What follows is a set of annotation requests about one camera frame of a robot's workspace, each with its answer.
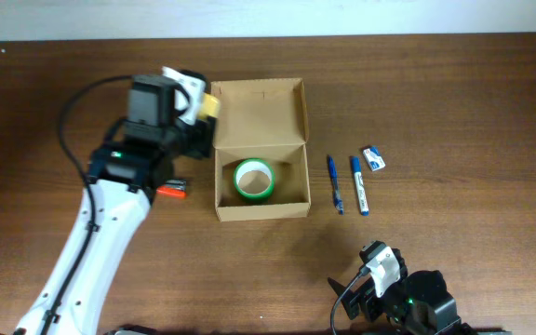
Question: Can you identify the blue white marker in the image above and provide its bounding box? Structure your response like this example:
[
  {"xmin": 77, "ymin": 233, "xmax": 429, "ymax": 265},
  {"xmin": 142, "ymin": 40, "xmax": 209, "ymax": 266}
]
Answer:
[{"xmin": 350, "ymin": 156, "xmax": 369, "ymax": 216}]

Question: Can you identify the blue ballpoint pen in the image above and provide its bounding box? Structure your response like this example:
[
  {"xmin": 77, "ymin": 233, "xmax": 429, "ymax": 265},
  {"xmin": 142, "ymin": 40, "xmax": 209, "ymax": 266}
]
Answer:
[{"xmin": 327, "ymin": 155, "xmax": 344, "ymax": 215}]

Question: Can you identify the green tape roll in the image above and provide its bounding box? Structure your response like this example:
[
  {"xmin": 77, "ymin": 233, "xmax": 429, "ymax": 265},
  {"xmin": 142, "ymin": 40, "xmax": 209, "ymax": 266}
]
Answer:
[{"xmin": 234, "ymin": 158, "xmax": 275, "ymax": 202}]

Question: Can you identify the white blue eraser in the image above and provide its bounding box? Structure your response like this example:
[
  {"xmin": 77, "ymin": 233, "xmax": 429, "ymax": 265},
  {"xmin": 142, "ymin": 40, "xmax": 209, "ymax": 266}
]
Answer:
[{"xmin": 362, "ymin": 146, "xmax": 385, "ymax": 172}]

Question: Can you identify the black right camera cable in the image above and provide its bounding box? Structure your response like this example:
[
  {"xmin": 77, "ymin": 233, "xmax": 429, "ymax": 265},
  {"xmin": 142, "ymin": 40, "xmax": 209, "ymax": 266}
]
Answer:
[{"xmin": 329, "ymin": 267, "xmax": 371, "ymax": 335}]

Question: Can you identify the cardboard box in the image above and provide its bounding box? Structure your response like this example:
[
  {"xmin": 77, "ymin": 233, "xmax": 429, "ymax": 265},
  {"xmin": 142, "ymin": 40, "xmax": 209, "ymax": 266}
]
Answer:
[{"xmin": 211, "ymin": 78, "xmax": 311, "ymax": 221}]

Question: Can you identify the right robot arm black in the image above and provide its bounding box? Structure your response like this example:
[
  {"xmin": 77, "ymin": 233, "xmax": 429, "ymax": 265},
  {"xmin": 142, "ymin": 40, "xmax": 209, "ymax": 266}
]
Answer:
[{"xmin": 328, "ymin": 270, "xmax": 476, "ymax": 335}]

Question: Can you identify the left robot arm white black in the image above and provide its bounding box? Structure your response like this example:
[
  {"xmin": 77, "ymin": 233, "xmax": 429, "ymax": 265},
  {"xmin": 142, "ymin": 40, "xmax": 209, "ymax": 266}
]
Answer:
[{"xmin": 14, "ymin": 116, "xmax": 218, "ymax": 334}]

